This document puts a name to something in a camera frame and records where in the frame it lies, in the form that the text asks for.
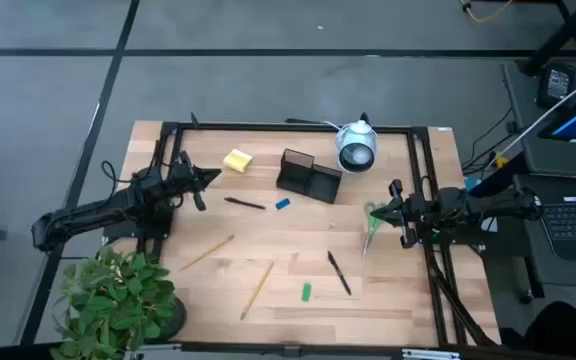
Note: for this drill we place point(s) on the dark brown pen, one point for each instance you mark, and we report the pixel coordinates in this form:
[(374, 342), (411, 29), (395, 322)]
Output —
[(244, 203)]

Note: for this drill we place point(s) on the black metal table frame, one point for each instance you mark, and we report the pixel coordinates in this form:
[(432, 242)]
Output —
[(268, 127)]

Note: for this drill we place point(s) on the person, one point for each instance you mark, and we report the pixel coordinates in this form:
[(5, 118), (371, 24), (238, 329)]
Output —
[(568, 332)]

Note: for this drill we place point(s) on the black plant pot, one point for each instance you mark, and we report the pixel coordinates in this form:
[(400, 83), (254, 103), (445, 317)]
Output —
[(175, 320)]

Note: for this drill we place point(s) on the black mesh desk organizer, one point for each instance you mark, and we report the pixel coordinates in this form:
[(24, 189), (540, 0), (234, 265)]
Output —
[(313, 182)]

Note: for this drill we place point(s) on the black pen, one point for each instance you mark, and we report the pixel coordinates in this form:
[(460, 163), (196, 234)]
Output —
[(339, 272)]

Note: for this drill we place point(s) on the green leafy plant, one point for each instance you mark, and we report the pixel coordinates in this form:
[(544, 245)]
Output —
[(113, 300)]

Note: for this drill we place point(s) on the small blue eraser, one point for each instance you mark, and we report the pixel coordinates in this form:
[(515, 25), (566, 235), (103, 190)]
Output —
[(282, 203)]

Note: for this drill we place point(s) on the yellow sticky note pad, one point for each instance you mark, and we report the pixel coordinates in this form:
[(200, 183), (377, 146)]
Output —
[(238, 160)]

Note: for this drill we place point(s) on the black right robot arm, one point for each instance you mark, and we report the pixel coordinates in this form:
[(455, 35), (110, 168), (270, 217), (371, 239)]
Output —
[(493, 205)]

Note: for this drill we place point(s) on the black laptop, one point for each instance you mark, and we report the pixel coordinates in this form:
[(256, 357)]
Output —
[(573, 225)]

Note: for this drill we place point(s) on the silver metal bracket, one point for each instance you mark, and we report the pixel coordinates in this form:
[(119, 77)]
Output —
[(430, 354)]

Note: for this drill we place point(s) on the black stand leg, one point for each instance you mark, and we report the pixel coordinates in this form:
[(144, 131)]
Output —
[(558, 37)]

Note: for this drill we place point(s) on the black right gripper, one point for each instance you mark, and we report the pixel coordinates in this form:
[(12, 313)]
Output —
[(413, 210)]

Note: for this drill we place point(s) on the white paper sheet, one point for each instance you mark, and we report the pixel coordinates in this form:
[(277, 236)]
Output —
[(490, 225)]

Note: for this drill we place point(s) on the grey monitor desk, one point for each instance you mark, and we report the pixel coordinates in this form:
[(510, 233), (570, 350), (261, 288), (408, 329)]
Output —
[(523, 125)]

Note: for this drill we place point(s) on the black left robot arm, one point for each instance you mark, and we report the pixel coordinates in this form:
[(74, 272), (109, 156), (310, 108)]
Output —
[(93, 212)]

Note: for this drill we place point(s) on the black power adapter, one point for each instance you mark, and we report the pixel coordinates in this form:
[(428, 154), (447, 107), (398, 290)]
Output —
[(558, 84)]

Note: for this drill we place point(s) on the grey laptop desk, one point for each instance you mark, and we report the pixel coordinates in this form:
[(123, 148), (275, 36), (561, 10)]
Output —
[(525, 187)]

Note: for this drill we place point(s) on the small green eraser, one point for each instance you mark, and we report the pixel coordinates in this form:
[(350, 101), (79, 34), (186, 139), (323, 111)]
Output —
[(306, 292)]

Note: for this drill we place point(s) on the yellow pencil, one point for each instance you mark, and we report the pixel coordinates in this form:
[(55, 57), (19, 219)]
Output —
[(208, 252), (257, 290)]

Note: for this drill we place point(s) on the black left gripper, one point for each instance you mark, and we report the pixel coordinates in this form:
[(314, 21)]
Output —
[(185, 177)]

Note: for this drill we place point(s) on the black caster wheel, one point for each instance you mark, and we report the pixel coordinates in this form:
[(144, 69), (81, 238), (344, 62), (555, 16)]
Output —
[(525, 297)]

